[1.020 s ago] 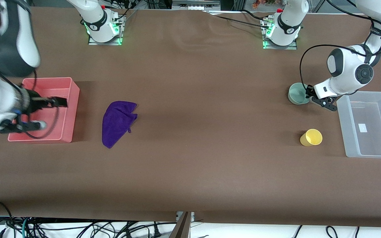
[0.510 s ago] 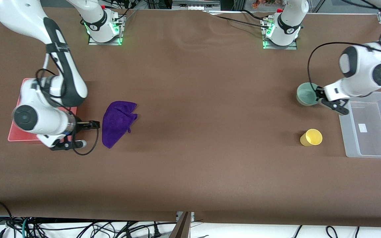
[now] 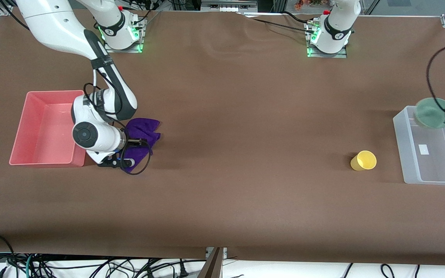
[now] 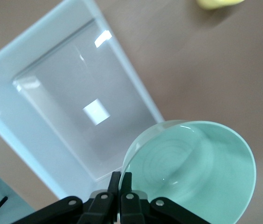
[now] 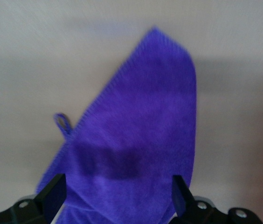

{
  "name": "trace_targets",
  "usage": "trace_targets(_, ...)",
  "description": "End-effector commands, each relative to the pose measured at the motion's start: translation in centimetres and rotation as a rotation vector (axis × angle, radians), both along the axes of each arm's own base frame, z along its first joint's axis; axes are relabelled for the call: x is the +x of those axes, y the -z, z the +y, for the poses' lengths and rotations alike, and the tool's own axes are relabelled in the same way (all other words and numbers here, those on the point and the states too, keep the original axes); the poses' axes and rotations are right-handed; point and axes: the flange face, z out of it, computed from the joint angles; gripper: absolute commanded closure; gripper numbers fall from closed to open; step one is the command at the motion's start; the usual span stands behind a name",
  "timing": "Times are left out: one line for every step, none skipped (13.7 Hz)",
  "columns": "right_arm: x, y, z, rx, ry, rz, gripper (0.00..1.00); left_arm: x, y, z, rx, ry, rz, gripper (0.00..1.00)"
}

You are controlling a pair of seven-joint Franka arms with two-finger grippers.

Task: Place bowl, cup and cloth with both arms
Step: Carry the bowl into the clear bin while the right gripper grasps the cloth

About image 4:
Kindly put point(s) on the light green bowl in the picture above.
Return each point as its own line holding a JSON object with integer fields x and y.
{"x": 203, "y": 163}

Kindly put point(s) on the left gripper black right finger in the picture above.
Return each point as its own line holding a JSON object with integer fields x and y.
{"x": 131, "y": 210}

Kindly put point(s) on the white rectangular label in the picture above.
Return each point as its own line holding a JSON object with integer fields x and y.
{"x": 96, "y": 111}

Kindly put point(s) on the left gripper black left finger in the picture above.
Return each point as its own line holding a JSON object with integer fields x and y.
{"x": 98, "y": 210}

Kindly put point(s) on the yellow cup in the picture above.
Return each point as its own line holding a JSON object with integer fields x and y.
{"x": 215, "y": 3}

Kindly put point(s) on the translucent white plastic bin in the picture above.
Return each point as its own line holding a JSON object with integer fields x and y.
{"x": 17, "y": 116}

